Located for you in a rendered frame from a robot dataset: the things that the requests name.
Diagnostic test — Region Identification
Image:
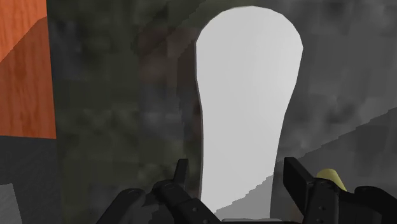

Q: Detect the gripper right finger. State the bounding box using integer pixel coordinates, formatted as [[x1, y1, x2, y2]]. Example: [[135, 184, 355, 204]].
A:
[[282, 157, 397, 224]]

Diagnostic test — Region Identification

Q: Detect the yellow rounded object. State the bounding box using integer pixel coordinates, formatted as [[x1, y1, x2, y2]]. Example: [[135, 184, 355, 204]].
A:
[[316, 168, 348, 192]]

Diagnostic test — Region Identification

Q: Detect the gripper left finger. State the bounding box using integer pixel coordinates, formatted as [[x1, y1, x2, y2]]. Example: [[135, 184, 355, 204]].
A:
[[95, 158, 223, 224]]

